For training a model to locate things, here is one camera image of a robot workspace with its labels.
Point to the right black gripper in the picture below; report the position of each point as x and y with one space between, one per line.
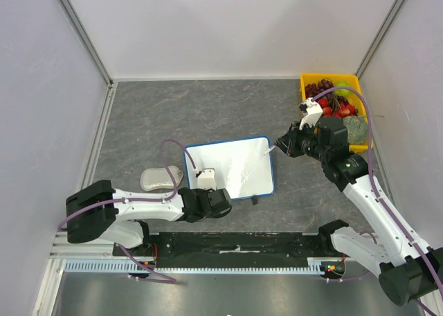
288 143

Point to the white marker pen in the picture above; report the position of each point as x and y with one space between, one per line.
269 150

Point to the blue framed whiteboard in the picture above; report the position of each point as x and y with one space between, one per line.
239 165

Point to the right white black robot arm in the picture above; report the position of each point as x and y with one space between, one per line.
405 264

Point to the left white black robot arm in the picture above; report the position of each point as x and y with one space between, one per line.
101 212

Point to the grey whiteboard eraser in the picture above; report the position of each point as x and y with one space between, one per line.
161 178

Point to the dark red grape bunch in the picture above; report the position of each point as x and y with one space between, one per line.
313 89

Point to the red cherry cluster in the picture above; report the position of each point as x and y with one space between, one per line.
338 107

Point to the netted green melon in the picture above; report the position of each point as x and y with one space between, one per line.
357 130

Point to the light green apple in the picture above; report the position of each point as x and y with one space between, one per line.
343 91

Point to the yellow plastic bin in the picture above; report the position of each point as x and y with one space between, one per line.
351 80

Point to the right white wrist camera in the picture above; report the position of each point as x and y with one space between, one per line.
311 111

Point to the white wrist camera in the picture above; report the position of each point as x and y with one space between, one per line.
205 179
311 111

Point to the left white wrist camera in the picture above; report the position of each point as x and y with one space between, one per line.
205 179

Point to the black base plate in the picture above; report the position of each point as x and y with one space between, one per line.
234 249

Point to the slotted cable duct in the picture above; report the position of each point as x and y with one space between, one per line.
127 266

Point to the right aluminium frame post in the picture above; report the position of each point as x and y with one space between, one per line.
380 35

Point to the aluminium frame post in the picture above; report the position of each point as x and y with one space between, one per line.
85 40
380 35

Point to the left aluminium frame post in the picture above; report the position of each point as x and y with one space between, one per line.
85 40

